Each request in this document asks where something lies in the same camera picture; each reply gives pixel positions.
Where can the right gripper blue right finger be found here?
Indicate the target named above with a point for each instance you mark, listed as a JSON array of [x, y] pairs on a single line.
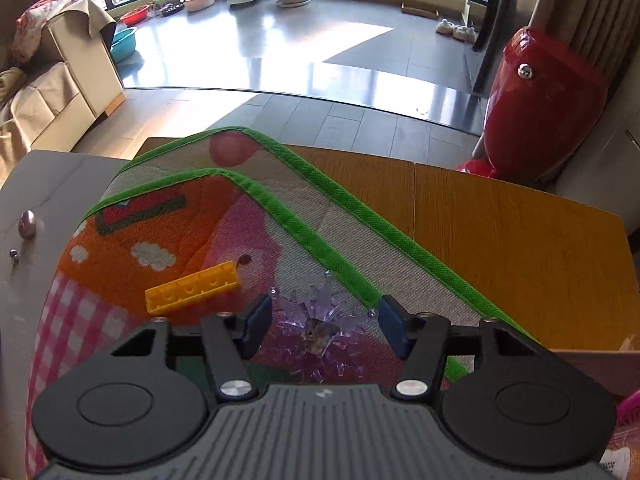
[[420, 341]]

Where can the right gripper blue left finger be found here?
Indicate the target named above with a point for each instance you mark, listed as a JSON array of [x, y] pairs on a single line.
[[229, 341]]

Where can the yellow toy building brick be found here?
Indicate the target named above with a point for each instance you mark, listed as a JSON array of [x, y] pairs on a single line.
[[192, 289]]

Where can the purple gift bow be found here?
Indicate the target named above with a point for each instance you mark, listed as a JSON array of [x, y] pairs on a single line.
[[325, 335]]

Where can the colourful children's play mat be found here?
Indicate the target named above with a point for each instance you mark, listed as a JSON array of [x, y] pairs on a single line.
[[237, 195]]

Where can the wooden table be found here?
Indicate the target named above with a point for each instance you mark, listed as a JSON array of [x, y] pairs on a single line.
[[562, 270]]

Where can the cardboard box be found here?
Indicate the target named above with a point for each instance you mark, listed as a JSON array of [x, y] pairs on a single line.
[[618, 372]]

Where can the purple egg-shaped stone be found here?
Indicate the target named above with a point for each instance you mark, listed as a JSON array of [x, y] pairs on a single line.
[[27, 225]]

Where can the beige sofa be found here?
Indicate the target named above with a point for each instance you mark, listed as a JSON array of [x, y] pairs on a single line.
[[51, 101]]

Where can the white slippers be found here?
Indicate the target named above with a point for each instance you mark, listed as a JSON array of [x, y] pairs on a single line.
[[458, 32]]

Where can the teal basin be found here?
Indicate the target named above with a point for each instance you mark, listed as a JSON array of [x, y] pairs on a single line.
[[123, 44]]

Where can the red basin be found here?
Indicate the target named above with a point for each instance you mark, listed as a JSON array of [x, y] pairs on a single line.
[[135, 16]]

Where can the white oval planter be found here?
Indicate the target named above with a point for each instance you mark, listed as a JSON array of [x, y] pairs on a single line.
[[193, 6]]

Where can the floral pillow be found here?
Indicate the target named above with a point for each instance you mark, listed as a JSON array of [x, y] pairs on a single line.
[[29, 25]]

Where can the beige curtain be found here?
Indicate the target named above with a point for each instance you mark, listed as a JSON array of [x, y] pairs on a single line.
[[601, 31]]

